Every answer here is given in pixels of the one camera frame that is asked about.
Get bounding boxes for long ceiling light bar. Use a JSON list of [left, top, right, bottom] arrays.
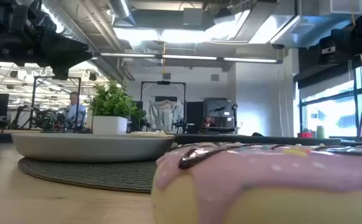
[[98, 52, 280, 64]]

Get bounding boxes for black frame with camera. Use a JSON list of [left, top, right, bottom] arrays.
[[140, 80, 187, 133]]

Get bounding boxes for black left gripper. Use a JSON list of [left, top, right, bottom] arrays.
[[12, 3, 93, 80]]

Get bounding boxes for dark grey plate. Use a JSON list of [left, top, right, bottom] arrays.
[[173, 134, 343, 146]]

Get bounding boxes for light grey plate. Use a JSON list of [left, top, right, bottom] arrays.
[[11, 133, 175, 163]]

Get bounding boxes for black upright panel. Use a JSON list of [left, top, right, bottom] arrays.
[[186, 101, 205, 132]]

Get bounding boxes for black boxy screen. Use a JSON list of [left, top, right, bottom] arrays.
[[203, 98, 238, 129]]

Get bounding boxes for grey hanging garment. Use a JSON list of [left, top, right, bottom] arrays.
[[145, 99, 185, 133]]

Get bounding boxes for black metal frame stand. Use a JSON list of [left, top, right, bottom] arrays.
[[29, 76, 82, 130]]

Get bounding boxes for green plant in white pot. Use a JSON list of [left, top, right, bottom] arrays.
[[88, 79, 140, 135]]

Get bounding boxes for background black robot arms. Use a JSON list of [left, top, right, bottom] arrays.
[[11, 105, 68, 131]]

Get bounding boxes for cream glazed donut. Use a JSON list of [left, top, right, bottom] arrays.
[[130, 131, 169, 138]]

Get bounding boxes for person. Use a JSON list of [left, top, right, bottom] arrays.
[[202, 116, 216, 128], [65, 91, 87, 130]]

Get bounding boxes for silver ventilation duct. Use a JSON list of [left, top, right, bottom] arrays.
[[107, 0, 136, 26]]

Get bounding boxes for dark grey round placemat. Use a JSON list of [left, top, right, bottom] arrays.
[[17, 157, 158, 194]]

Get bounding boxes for pink frosted donut chocolate drizzle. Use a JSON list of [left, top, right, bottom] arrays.
[[151, 142, 362, 224]]

